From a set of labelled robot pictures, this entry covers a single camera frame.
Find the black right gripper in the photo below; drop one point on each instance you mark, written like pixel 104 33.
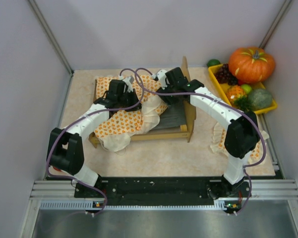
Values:
pixel 167 96

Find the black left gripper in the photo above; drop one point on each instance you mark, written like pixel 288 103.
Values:
pixel 130 99

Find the wooden pet bed frame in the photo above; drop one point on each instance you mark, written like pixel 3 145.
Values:
pixel 184 131

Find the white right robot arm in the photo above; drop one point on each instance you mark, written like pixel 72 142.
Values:
pixel 242 133

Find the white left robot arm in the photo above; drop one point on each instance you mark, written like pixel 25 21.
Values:
pixel 65 149

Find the grey bed base fabric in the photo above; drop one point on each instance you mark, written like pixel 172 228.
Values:
pixel 173 116

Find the dark green lime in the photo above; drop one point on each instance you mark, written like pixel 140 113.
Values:
pixel 213 62

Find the dark purple grape bunch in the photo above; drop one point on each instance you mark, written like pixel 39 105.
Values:
pixel 223 75

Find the yellow plastic tray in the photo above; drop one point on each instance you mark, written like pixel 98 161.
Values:
pixel 222 89

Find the red tomato under pumpkin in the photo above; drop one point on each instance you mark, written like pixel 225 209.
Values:
pixel 240 82

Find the orange pineapple toy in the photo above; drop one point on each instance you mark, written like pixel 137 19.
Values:
pixel 238 99

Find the duck print pillow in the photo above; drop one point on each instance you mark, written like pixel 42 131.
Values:
pixel 217 146

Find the orange pumpkin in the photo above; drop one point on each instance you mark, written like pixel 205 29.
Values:
pixel 251 65

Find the green melon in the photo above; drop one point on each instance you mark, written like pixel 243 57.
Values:
pixel 260 99

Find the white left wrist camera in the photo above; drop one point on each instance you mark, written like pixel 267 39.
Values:
pixel 128 80

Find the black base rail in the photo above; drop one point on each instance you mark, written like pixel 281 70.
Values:
pixel 164 191

